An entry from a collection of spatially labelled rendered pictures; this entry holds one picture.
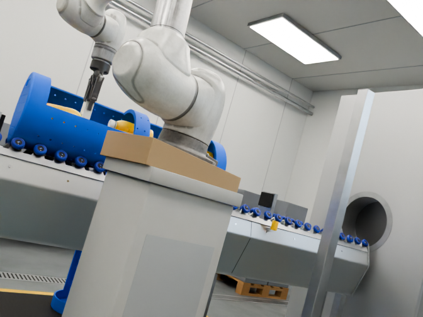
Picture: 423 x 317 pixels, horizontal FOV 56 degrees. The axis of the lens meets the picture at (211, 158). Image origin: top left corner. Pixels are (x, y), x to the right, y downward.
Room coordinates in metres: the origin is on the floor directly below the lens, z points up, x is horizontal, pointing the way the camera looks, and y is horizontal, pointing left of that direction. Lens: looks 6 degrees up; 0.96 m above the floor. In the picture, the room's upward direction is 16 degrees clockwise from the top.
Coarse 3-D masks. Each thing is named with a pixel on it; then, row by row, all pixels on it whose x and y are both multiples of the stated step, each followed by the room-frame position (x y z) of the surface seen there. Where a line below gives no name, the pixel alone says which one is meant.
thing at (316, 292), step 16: (368, 96) 1.92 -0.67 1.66; (352, 112) 1.96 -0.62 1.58; (368, 112) 1.93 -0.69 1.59; (352, 128) 1.94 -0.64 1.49; (352, 144) 1.92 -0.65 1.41; (352, 160) 1.92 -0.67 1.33; (352, 176) 1.94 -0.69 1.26; (336, 192) 1.94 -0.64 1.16; (336, 208) 1.92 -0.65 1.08; (336, 224) 1.92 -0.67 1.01; (320, 240) 1.96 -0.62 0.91; (336, 240) 1.93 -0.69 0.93; (320, 256) 1.94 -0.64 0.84; (320, 272) 1.92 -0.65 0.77; (320, 288) 1.92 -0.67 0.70; (304, 304) 1.96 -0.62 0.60; (320, 304) 1.93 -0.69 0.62
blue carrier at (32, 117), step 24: (24, 96) 1.43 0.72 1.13; (48, 96) 1.61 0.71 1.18; (72, 96) 1.62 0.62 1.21; (24, 120) 1.36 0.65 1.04; (48, 120) 1.39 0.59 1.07; (72, 120) 1.43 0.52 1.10; (96, 120) 1.74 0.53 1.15; (144, 120) 1.62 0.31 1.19; (48, 144) 1.45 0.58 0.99; (72, 144) 1.47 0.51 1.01; (96, 144) 1.50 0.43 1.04; (216, 144) 1.84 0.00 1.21
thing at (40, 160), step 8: (0, 152) 1.35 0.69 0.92; (8, 152) 1.37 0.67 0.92; (16, 152) 1.39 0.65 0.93; (24, 160) 1.39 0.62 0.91; (32, 160) 1.41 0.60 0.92; (40, 160) 1.43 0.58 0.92; (48, 160) 1.45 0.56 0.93; (56, 160) 1.47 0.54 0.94; (56, 168) 1.45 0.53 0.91; (64, 168) 1.47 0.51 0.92; (72, 168) 1.49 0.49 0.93; (80, 168) 1.51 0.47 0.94; (88, 176) 1.52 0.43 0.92; (96, 176) 1.54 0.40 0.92; (104, 176) 1.56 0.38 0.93; (240, 216) 1.92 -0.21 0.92; (248, 216) 1.95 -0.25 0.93; (256, 216) 1.99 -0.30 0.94; (264, 224) 2.00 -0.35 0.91; (280, 224) 2.08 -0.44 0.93; (296, 232) 2.12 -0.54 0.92; (304, 232) 2.17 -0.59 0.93; (312, 232) 2.22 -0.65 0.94; (360, 248) 2.43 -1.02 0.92
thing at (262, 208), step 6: (264, 192) 2.15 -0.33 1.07; (270, 192) 2.13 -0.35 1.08; (264, 198) 2.14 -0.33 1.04; (270, 198) 2.10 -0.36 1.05; (276, 198) 2.11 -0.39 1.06; (258, 204) 2.17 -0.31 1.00; (264, 204) 2.13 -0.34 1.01; (270, 204) 2.10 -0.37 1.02; (264, 210) 2.14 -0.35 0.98; (270, 210) 2.10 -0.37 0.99
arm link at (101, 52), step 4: (96, 44) 1.50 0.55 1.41; (100, 44) 1.49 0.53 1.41; (96, 48) 1.49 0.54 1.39; (100, 48) 1.49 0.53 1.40; (104, 48) 1.49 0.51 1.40; (108, 48) 1.49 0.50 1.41; (112, 48) 1.50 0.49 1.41; (92, 52) 1.51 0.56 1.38; (96, 52) 1.49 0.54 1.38; (100, 52) 1.49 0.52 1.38; (104, 52) 1.49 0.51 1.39; (108, 52) 1.50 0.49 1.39; (112, 52) 1.51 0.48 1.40; (92, 56) 1.50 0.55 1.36; (96, 56) 1.49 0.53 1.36; (100, 56) 1.49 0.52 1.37; (104, 56) 1.49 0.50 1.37; (108, 56) 1.50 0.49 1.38; (112, 56) 1.51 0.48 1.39; (104, 60) 1.51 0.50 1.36; (108, 60) 1.51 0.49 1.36; (112, 60) 1.52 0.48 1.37
